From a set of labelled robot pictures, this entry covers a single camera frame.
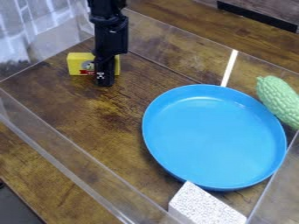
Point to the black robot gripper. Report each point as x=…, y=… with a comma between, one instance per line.
x=111, y=34

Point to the yellow butter block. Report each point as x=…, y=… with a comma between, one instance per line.
x=80, y=63

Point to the blue round tray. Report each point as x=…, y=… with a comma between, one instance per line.
x=214, y=136

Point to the white speckled foam block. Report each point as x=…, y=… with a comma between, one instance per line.
x=197, y=207

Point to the green bitter gourd toy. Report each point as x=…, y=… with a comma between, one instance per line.
x=281, y=99

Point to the clear acrylic enclosure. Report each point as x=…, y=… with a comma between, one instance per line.
x=72, y=152

